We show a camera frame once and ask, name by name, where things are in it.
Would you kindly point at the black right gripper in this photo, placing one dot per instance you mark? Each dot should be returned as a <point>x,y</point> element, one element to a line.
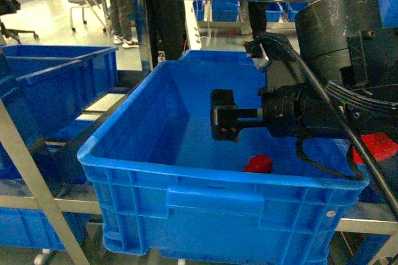
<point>295,110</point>

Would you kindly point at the red toy block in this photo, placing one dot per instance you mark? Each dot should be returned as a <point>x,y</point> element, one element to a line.
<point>260,164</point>

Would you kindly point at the blue crate lower left shelf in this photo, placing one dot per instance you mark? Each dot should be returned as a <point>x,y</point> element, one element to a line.
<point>28,229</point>

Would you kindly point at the blue crate behind target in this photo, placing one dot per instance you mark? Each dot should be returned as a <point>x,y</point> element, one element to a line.
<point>220,56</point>

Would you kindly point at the person in black trousers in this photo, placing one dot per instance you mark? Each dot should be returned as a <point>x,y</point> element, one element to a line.
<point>257,18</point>

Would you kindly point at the large blue target crate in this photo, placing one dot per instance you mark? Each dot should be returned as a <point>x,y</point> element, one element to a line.
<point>163,183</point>

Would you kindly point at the person in grey trousers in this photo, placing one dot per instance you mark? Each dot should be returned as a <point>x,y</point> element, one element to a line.
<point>121,11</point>

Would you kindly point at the office chair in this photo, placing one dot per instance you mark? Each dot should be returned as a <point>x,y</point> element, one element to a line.
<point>83,6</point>

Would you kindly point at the blue crate left neighbour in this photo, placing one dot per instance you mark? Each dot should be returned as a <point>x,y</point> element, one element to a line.
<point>60,81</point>

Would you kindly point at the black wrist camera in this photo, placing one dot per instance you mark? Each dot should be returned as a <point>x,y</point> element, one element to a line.
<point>222,117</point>

